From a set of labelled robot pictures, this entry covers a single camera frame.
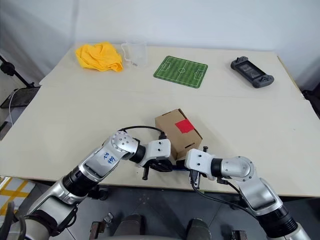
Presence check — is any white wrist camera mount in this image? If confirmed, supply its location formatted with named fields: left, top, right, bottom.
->
left=184, top=148, right=216, bottom=180
left=136, top=139, right=172, bottom=168

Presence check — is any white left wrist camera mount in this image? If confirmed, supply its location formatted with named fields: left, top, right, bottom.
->
left=136, top=139, right=172, bottom=168

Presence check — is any green soccer field mat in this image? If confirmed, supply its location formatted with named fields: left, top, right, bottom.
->
left=153, top=55, right=209, bottom=90

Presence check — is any dark rounded shape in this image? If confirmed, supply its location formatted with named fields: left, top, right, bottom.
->
left=187, top=217, right=211, bottom=240

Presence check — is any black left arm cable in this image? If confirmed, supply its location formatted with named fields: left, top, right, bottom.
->
left=117, top=125, right=167, bottom=141

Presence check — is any clear plastic measuring cup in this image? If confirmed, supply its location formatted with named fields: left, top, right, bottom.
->
left=121, top=39, right=148, bottom=67

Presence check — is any silver robot torso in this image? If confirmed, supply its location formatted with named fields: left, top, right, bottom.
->
left=0, top=201, right=51, bottom=240

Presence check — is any black equipment beside table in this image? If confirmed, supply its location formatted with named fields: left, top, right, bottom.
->
left=301, top=89, right=320, bottom=118

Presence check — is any black flat tray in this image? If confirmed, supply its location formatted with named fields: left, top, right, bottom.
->
left=0, top=86, right=41, bottom=109

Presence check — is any red tape patch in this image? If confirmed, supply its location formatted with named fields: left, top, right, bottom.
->
left=174, top=119, right=196, bottom=134

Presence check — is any black table caster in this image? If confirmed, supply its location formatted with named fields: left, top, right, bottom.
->
left=88, top=186, right=110, bottom=201

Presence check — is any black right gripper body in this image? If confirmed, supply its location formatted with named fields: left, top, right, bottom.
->
left=183, top=159, right=194, bottom=176

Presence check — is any grey handheld game controller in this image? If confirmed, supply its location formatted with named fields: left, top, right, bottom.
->
left=230, top=56, right=275, bottom=89

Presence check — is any yellow cloth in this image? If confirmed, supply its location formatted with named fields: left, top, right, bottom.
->
left=75, top=41, right=125, bottom=73

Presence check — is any metal clamp bracket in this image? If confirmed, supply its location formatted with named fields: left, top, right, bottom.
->
left=91, top=211, right=115, bottom=236
left=231, top=229, right=247, bottom=240

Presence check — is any black tripod stand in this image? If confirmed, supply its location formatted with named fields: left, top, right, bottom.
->
left=0, top=54, right=41, bottom=88

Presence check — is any thin white cable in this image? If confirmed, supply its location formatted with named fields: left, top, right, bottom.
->
left=8, top=88, right=20, bottom=125

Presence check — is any brown cardboard box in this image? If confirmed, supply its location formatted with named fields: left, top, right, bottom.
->
left=154, top=108, right=203, bottom=161

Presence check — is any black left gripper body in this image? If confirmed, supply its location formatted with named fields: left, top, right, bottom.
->
left=141, top=157, right=164, bottom=181

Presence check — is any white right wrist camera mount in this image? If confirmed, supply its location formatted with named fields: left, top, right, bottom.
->
left=184, top=148, right=216, bottom=180

